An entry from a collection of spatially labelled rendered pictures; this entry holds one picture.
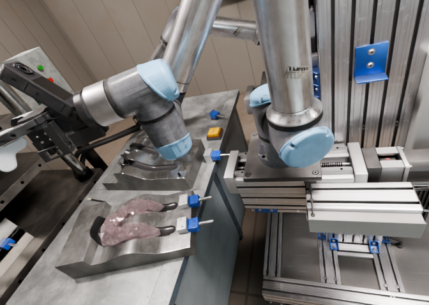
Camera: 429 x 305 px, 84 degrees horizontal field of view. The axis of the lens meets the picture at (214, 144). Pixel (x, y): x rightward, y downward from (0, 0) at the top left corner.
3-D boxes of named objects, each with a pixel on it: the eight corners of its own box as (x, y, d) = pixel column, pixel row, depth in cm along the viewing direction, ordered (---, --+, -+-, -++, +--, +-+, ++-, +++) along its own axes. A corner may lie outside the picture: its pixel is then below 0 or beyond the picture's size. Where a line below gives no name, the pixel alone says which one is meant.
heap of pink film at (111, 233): (165, 200, 101) (157, 189, 96) (159, 240, 87) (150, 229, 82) (110, 214, 105) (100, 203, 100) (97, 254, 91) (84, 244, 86)
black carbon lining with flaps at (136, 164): (188, 150, 121) (180, 136, 115) (177, 174, 110) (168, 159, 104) (133, 154, 134) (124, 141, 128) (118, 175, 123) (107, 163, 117)
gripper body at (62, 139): (41, 165, 43) (103, 140, 42) (4, 124, 38) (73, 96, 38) (59, 145, 49) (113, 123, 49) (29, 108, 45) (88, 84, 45)
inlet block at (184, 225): (215, 218, 90) (210, 210, 87) (216, 230, 87) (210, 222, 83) (182, 226, 92) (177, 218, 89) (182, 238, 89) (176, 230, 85)
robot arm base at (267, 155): (305, 133, 79) (302, 108, 73) (307, 167, 69) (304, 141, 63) (260, 137, 85) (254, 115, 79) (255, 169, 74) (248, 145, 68)
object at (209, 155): (233, 154, 118) (230, 147, 115) (231, 162, 115) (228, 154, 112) (209, 156, 123) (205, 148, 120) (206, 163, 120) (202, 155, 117)
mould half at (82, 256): (196, 196, 105) (187, 180, 99) (195, 254, 85) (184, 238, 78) (96, 221, 113) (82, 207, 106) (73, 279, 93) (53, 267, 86)
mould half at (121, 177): (206, 151, 127) (197, 131, 119) (191, 191, 109) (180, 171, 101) (131, 156, 146) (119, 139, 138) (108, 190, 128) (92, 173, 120)
